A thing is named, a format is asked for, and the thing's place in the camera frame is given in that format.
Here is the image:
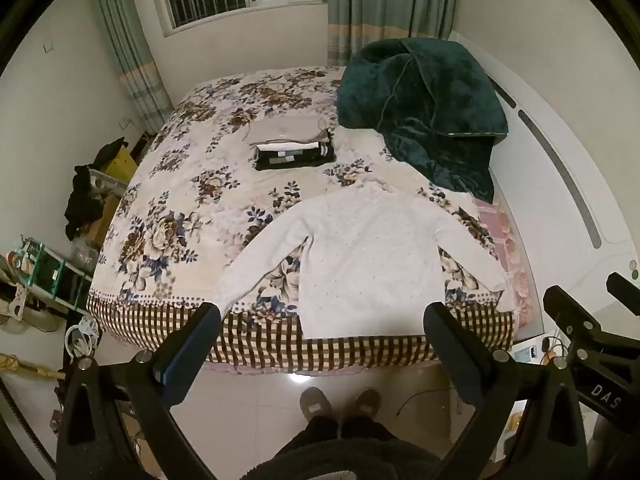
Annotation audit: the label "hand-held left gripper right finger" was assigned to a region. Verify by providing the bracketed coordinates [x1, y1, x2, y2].
[422, 302, 588, 480]

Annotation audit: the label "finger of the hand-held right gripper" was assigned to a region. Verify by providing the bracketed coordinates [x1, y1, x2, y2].
[542, 285, 601, 356]
[606, 272, 640, 317]

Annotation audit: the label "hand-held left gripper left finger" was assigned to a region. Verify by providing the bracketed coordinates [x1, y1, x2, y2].
[56, 302, 223, 480]

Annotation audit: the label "white knit sweater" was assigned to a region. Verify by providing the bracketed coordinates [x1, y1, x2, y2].
[212, 183, 507, 339]

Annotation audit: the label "white power strip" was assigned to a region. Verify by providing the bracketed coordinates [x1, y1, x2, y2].
[515, 337, 556, 366]

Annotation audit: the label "pink floral mattress pad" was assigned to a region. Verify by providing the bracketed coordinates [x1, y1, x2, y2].
[472, 197, 546, 336]

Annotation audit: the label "grey slipper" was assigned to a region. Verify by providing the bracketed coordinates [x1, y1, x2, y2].
[299, 386, 337, 428]
[345, 388, 382, 423]

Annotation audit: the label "person's dark fleece trousers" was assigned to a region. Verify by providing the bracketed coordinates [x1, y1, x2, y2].
[240, 415, 451, 480]

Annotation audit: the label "bed with floral bedsheet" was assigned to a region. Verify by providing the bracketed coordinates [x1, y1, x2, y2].
[86, 65, 516, 373]

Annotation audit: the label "green and white rack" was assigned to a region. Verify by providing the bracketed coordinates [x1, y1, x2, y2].
[12, 240, 93, 311]

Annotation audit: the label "white headboard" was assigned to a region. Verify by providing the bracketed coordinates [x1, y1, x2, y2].
[447, 30, 640, 341]

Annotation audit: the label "black garment heap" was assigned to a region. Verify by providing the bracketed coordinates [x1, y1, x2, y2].
[64, 137, 131, 241]

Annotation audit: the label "yellow cardboard box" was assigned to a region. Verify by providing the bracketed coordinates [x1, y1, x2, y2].
[100, 145, 141, 186]

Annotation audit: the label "black folded garment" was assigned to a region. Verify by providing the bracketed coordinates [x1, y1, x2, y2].
[254, 141, 337, 172]

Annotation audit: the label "grey folded garment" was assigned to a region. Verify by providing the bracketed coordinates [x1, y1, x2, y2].
[248, 116, 331, 147]

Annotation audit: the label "dark green plush blanket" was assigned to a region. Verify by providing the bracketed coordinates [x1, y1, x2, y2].
[336, 37, 510, 204]

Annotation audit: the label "green striped curtain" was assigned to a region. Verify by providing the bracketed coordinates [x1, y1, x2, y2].
[92, 0, 176, 136]
[326, 0, 458, 68]

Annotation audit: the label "black floor cable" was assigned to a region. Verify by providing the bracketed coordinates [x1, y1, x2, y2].
[395, 390, 441, 418]

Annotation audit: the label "white coiled cable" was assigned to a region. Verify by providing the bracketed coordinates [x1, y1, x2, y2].
[65, 315, 103, 361]

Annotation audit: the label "broom handle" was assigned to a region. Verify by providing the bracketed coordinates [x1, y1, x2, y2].
[0, 352, 66, 381]

